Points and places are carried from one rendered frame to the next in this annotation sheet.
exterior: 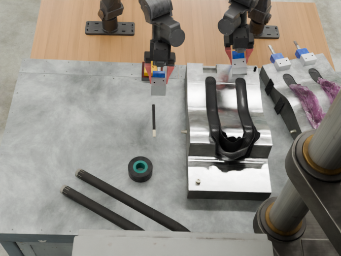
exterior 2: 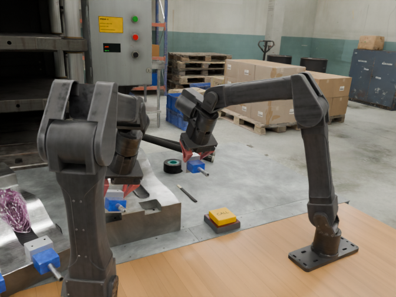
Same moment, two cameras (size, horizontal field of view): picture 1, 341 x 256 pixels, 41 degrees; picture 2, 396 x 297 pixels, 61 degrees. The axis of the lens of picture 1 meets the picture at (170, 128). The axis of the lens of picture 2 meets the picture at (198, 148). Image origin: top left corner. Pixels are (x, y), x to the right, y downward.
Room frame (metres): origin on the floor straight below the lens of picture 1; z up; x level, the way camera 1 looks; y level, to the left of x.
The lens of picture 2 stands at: (1.91, -0.33, 1.34)
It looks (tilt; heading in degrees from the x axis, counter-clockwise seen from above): 19 degrees down; 156
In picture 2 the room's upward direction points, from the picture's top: 3 degrees clockwise
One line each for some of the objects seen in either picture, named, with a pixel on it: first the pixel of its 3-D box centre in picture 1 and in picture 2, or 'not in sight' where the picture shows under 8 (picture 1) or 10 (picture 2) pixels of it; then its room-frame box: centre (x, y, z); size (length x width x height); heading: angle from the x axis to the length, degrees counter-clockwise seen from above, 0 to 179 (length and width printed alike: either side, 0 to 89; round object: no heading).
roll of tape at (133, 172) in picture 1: (140, 169); (173, 166); (0.72, 0.08, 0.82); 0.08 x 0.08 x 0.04
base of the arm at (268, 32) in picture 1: (256, 25); not in sight; (1.43, -0.31, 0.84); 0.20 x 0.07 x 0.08; 96
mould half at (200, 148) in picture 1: (225, 123); (112, 181); (0.90, -0.19, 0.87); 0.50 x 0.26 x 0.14; 5
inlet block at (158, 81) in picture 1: (158, 75); (197, 167); (1.02, 0.06, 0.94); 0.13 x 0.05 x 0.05; 5
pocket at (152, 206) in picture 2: (209, 71); (150, 210); (1.12, -0.12, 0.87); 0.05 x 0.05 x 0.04; 5
